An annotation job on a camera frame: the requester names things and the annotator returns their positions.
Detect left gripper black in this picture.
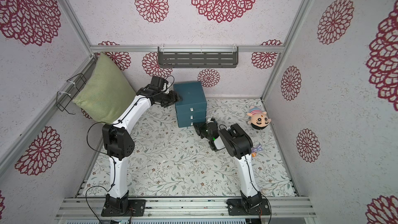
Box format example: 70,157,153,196
159,90,183,109

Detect teal top drawer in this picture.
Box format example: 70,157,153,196
175,102,207,114

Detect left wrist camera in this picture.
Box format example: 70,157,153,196
150,76,170,93

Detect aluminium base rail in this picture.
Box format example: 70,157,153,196
55,197,316,220

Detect teal drawer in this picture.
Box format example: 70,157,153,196
177,111,206,123
177,118,206,128
175,102,207,114

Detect teal bottom drawer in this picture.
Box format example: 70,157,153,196
177,118,206,128

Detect black wire wall rack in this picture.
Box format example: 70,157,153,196
55,73,87,115

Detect cartoon boy plush head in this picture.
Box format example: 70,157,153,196
247,106,272,130

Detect green pillow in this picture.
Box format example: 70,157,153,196
73,53,136,123

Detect purple toy figure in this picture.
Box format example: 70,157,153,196
251,145,263,158

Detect teal drawer cabinet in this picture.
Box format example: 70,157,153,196
174,82,207,128

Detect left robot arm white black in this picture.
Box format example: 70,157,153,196
101,76,181,217

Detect grey wall shelf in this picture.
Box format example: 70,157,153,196
157,46,239,68

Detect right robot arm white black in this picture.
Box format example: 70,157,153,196
193,118,272,217

